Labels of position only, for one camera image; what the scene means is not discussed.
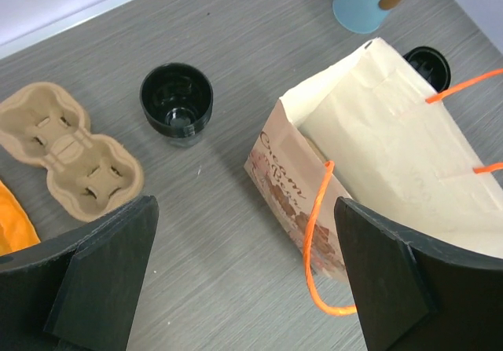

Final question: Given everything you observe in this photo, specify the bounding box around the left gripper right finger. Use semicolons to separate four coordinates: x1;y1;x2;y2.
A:
334;197;502;350

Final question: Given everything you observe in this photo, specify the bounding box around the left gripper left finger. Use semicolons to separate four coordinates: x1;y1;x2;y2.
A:
1;196;160;350

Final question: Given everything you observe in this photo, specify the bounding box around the paper bag with orange handles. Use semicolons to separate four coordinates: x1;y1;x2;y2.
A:
244;38;502;316

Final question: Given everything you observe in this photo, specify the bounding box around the black coffee cup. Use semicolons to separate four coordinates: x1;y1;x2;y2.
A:
139;63;213;148

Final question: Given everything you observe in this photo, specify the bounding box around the orange cartoon cloth bag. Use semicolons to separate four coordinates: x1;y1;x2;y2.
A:
0;182;40;256

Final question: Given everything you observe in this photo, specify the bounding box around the black cup with lid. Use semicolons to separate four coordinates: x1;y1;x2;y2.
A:
403;46;451;93

